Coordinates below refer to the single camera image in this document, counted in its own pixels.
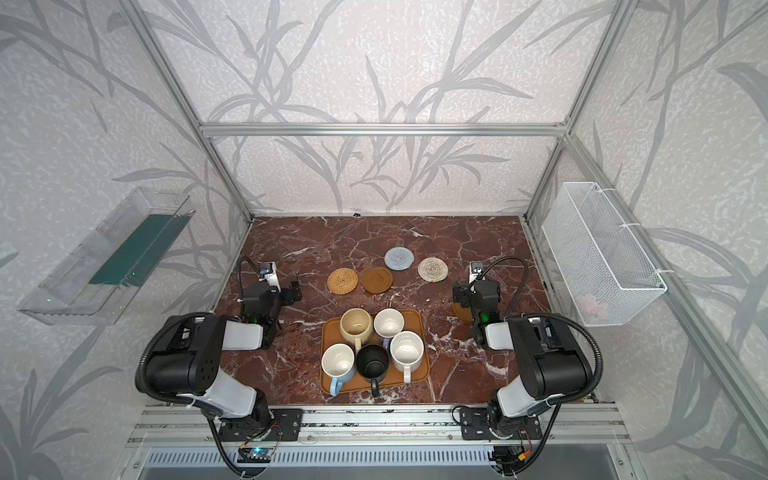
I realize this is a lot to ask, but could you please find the woven straw coaster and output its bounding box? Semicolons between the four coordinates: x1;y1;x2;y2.
327;268;359;295

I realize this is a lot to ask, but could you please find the cream woven coaster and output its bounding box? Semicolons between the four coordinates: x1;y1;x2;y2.
418;257;448;283

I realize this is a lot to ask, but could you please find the beige ceramic mug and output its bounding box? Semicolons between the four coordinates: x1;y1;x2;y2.
339;308;373;352

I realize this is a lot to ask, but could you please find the brown wooden saucer coaster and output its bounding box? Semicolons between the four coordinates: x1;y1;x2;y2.
361;267;394;295

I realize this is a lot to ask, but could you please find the grey woven coaster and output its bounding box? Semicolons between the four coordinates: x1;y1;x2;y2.
384;247;415;271

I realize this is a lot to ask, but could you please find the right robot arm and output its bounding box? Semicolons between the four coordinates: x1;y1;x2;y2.
452;279;604;425

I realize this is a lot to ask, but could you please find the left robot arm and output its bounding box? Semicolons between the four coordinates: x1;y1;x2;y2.
135;280;302;426

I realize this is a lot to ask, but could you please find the light blue mug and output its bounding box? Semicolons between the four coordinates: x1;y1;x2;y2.
321;343;356;397

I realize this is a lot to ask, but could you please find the white speckled mug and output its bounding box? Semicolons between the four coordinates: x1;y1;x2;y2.
389;331;425;384

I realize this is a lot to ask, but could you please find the orange serving tray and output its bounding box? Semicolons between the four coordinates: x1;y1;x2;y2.
321;310;429;397

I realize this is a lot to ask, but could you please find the purple ceramic mug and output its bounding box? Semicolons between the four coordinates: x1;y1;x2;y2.
373;308;405;349

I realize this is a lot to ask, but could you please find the black ceramic mug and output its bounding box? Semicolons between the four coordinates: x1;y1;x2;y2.
355;344;390;398

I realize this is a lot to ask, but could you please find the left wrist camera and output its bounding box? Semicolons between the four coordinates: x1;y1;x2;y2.
258;262;281;291

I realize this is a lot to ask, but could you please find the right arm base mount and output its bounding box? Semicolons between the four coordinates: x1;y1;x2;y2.
451;405;543;441

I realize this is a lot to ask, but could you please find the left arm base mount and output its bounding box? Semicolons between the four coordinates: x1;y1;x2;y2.
217;408;303;443

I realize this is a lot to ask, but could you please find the white wire mesh basket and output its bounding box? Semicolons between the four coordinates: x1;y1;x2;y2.
542;182;667;327

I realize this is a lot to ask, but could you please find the aluminium front rail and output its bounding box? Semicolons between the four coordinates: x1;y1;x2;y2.
126;403;631;448

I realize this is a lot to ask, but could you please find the clear plastic wall bin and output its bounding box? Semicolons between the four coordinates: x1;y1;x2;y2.
18;187;196;326

